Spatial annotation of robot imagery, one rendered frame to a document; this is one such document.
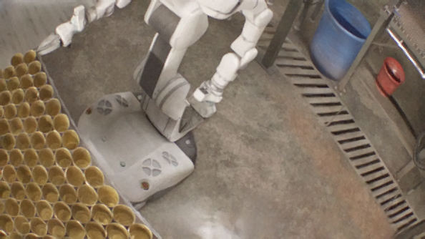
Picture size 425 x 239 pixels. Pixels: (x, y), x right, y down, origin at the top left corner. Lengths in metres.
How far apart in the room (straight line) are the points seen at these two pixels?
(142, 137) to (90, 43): 0.99
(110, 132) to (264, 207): 0.97
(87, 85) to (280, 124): 1.23
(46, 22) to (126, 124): 0.93
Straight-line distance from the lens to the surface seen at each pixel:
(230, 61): 1.69
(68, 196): 1.27
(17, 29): 1.78
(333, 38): 3.00
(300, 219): 2.69
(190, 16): 1.50
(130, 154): 2.25
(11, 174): 1.33
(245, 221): 2.56
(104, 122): 2.26
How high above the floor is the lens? 2.33
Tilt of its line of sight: 57 degrees down
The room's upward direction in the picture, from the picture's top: 24 degrees clockwise
